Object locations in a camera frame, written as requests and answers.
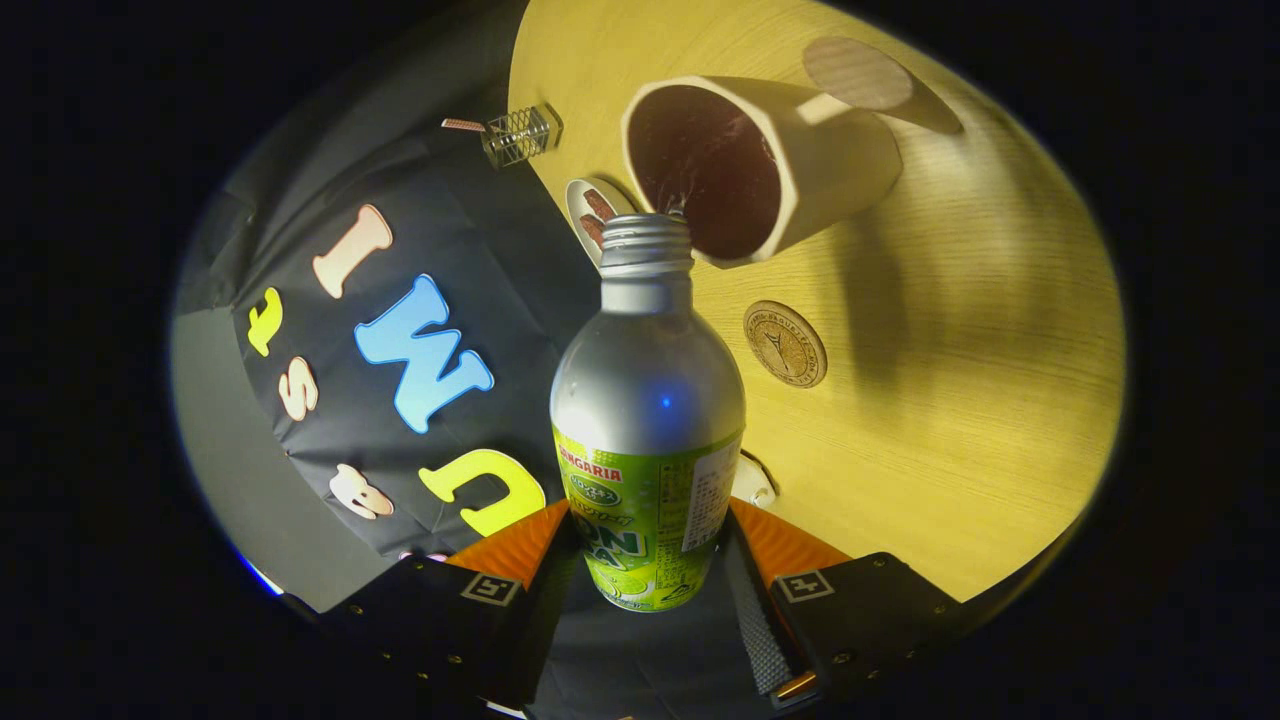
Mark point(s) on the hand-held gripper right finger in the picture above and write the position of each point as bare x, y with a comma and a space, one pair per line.
755, 620

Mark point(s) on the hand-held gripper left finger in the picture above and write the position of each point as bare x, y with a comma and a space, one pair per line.
540, 620

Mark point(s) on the silver green juice bottle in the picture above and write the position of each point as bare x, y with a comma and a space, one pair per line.
645, 400

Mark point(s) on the round wooden coaster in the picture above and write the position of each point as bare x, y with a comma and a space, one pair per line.
785, 344

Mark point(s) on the white cup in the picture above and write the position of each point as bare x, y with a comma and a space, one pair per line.
840, 160

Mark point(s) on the wooden table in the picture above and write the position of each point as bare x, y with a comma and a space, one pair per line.
950, 400

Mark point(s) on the brown meat piece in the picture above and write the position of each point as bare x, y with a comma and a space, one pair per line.
593, 232
600, 205

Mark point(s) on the white plate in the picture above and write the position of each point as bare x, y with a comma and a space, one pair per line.
575, 205

